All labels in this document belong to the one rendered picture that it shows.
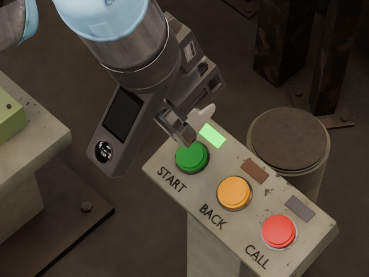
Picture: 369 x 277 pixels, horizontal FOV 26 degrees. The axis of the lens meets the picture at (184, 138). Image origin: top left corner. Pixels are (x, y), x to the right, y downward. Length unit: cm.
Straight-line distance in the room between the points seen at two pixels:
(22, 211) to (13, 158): 23
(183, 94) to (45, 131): 64
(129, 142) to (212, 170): 22
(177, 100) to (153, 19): 15
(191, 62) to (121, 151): 12
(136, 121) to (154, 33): 13
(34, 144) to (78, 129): 39
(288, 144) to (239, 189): 18
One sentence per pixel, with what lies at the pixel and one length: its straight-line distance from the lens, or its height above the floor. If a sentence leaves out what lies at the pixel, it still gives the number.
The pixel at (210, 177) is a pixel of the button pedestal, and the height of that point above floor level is 60.
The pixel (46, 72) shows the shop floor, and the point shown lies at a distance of 191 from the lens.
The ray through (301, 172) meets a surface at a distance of 113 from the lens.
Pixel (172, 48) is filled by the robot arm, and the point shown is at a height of 89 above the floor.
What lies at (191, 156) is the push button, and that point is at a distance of 102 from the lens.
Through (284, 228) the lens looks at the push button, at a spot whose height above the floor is 61.
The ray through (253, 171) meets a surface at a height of 61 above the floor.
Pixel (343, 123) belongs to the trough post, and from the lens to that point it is 182.
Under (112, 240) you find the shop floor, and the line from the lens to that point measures 165.
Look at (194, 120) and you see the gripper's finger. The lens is 91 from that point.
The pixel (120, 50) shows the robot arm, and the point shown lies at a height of 93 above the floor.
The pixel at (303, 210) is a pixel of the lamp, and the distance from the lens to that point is 98.
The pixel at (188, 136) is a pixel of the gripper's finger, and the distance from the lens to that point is 87.
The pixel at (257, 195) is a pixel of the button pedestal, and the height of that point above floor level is 61.
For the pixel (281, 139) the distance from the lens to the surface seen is 115.
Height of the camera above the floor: 146
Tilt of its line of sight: 55 degrees down
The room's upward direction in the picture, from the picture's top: straight up
